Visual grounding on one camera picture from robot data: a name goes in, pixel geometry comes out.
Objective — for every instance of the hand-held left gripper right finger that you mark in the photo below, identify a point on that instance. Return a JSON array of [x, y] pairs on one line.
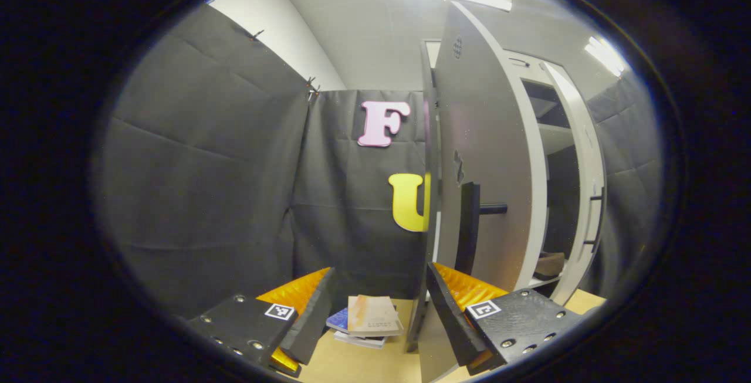
[[452, 318]]

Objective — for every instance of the black cloth clip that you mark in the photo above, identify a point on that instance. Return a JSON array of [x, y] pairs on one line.
[[256, 35], [312, 85]]

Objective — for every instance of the white book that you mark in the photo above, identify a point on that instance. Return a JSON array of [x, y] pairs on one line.
[[359, 341]]

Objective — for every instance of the black backdrop cloth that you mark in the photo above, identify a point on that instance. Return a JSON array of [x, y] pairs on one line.
[[205, 195]]

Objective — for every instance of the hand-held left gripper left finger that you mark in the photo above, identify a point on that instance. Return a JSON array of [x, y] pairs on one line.
[[308, 327]]

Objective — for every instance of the grey cabinet door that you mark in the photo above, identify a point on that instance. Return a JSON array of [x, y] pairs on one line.
[[487, 136], [589, 154]]

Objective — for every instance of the blue book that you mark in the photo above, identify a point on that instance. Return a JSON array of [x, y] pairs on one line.
[[339, 319]]

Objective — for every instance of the grey shoe cabinet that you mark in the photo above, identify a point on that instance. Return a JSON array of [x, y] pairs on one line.
[[554, 135]]

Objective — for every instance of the brown fuzzy shoe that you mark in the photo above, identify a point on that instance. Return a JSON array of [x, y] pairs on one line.
[[548, 265]]

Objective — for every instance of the tan book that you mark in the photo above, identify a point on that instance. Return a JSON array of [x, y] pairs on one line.
[[374, 315]]

